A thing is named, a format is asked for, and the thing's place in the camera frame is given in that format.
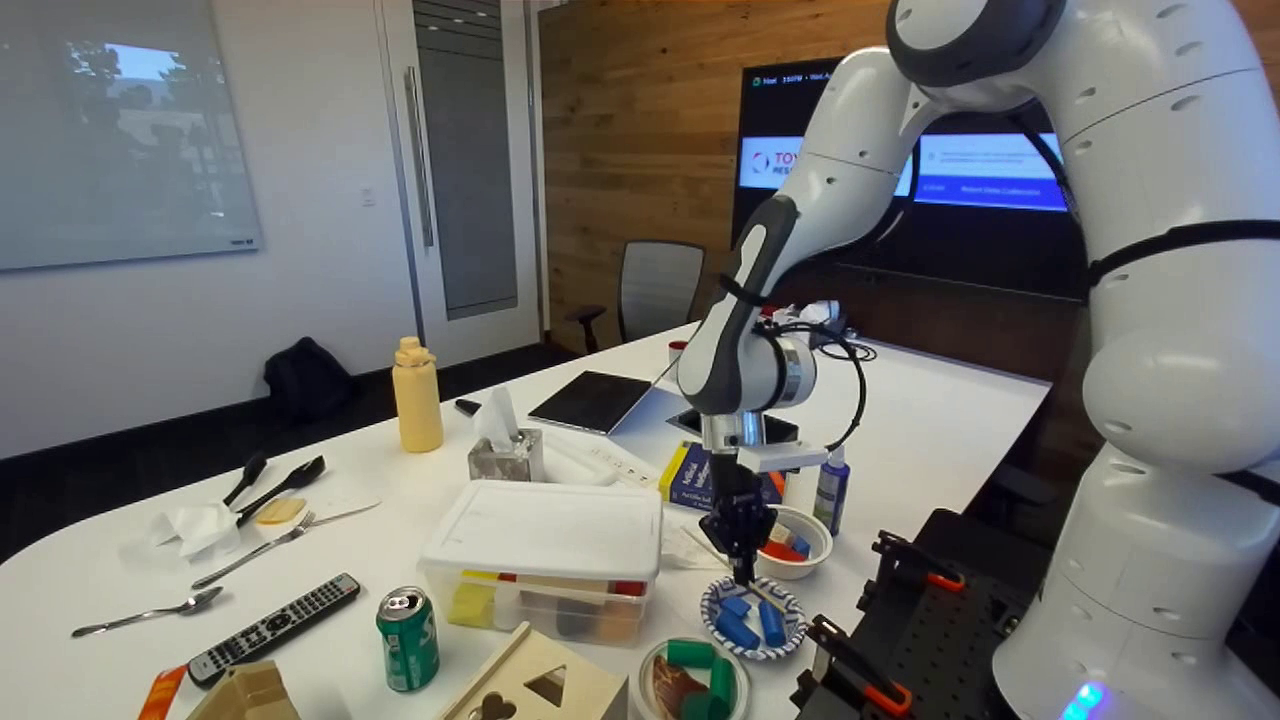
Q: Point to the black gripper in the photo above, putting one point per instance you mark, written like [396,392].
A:
[741,496]

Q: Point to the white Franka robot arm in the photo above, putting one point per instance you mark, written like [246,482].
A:
[1175,333]

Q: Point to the blue patterned bowl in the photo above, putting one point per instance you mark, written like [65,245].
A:
[753,652]

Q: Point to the white bowl with green toy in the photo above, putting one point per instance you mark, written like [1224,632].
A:
[645,684]

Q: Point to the red block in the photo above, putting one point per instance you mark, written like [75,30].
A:
[784,550]

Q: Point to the green toy piece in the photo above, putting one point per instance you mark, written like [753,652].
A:
[705,663]

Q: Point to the black orange clamp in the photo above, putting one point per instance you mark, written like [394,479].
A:
[922,562]
[861,667]

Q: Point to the clear plastic storage box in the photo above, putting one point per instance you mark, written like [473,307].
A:
[544,532]

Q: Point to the wooden shape sorter box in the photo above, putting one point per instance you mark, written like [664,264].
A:
[544,684]

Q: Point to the black perforated mounting board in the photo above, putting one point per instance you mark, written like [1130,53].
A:
[963,625]

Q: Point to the grey tissue box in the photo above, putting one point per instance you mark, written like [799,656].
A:
[506,460]

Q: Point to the grey office chair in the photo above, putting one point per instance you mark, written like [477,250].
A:
[661,285]

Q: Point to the green soda can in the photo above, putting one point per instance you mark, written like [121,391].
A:
[406,645]

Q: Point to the yellow bottle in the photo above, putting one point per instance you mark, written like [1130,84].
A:
[417,402]

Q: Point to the silver knife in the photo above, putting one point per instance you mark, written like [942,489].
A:
[287,544]

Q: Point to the black plastic spoon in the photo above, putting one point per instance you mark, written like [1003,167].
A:
[287,485]

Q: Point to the wooden spoon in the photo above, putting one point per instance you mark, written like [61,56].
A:
[280,515]

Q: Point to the black backpack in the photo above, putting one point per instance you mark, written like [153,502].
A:
[305,381]

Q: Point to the white door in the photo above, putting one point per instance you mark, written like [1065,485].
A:
[460,174]

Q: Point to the black remote control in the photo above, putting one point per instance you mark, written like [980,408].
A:
[275,631]

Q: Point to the small black utensil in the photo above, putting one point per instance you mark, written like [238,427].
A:
[246,482]

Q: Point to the brown cardboard box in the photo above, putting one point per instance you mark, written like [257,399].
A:
[246,697]

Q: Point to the white crumpled napkin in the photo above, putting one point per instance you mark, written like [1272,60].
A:
[184,532]

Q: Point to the silver fork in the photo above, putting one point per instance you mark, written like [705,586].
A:
[153,614]

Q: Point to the glass whiteboard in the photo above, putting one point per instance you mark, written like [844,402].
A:
[121,133]

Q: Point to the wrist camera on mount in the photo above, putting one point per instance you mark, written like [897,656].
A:
[784,456]

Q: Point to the wall mounted tv screen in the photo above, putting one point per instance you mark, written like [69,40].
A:
[986,174]

